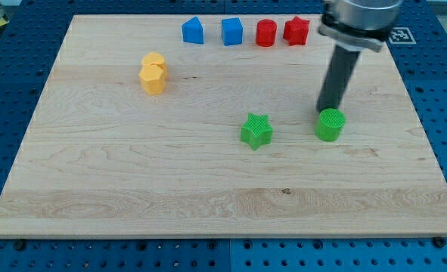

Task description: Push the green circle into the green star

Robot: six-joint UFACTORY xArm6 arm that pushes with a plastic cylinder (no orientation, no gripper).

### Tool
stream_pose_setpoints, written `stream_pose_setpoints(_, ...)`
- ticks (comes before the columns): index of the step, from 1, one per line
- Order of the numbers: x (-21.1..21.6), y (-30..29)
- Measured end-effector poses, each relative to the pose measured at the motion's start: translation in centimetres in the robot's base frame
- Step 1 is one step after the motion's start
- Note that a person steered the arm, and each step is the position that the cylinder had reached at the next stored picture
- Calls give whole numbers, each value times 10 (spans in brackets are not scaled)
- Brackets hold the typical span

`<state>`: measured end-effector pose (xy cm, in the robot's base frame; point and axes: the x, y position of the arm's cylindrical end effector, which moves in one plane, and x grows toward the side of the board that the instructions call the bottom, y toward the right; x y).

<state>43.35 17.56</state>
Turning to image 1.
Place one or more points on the blue cube block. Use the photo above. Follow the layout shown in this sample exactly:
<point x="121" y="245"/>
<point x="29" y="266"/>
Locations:
<point x="232" y="31"/>

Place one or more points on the red star block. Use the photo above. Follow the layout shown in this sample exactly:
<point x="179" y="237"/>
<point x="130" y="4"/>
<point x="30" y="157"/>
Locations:
<point x="296" y="31"/>

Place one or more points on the yellow hexagon block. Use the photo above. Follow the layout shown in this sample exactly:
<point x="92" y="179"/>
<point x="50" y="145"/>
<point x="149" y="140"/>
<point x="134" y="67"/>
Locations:
<point x="152" y="79"/>

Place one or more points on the light wooden board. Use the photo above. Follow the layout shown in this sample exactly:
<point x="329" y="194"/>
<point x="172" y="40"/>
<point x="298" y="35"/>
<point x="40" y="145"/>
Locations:
<point x="102" y="159"/>

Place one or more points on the yellow heart block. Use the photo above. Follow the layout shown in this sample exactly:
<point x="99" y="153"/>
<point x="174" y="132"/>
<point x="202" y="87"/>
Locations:
<point x="154" y="58"/>

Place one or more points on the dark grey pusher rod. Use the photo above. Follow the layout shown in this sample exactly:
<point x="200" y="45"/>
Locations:
<point x="337" y="78"/>

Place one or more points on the blue pointed block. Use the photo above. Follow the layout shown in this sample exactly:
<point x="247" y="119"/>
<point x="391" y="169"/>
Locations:
<point x="192" y="31"/>

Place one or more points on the white fiducial marker tag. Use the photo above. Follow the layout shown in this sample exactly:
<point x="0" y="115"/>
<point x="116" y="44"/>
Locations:
<point x="401" y="36"/>

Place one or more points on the green star block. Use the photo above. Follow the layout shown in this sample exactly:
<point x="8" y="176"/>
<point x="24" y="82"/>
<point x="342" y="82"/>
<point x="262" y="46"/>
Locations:
<point x="256" y="131"/>

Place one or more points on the green cylinder block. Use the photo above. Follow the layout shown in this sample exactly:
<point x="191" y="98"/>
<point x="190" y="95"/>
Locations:
<point x="329" y="124"/>

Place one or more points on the red cylinder block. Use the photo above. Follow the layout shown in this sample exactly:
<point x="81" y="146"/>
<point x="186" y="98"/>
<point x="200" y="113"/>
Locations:
<point x="265" y="32"/>

